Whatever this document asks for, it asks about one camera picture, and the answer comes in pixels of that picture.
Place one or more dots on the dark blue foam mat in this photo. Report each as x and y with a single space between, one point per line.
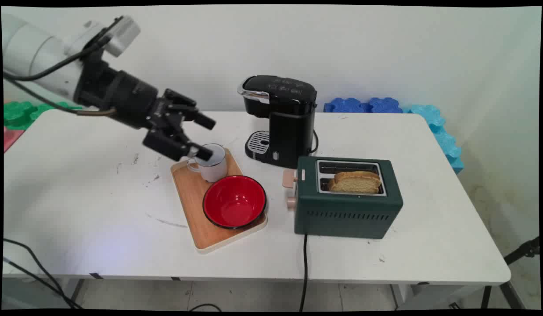
363 105

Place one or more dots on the white enamel mug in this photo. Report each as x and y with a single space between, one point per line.
211 164

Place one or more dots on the dark green toaster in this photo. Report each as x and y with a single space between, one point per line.
346 206

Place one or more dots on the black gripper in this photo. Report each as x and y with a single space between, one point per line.
122 98

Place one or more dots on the green foam mat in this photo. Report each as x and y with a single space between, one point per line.
23 112

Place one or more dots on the red bowl black rim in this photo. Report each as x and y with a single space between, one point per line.
234 202

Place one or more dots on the wooden serving tray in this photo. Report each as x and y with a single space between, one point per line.
201 210

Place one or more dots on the red foam mat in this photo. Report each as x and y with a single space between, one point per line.
10 137

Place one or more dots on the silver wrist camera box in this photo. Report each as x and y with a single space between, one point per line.
117 34

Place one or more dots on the black tripod stand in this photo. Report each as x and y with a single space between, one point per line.
512 272

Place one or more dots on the light blue foam mat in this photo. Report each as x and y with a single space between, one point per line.
440 131

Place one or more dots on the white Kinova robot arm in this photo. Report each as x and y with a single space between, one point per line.
32 52

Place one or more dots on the black coffee machine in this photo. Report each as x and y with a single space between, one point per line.
282 118

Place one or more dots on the toasted bread slice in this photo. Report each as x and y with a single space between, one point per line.
355 183

